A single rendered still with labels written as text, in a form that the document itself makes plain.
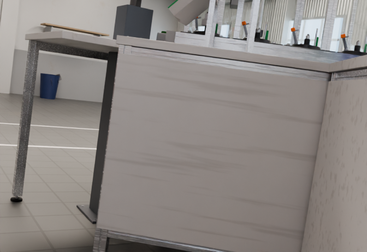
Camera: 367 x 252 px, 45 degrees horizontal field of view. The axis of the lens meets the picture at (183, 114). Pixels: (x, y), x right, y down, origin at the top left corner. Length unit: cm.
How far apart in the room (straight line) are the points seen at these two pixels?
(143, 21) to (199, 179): 96
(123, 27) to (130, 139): 78
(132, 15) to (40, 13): 766
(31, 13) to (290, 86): 853
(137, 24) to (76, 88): 784
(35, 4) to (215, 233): 856
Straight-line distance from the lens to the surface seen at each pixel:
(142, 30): 224
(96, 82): 1014
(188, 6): 186
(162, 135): 156
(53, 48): 241
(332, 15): 345
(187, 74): 154
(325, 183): 139
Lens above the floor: 73
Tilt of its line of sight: 4 degrees down
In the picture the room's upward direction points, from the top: 8 degrees clockwise
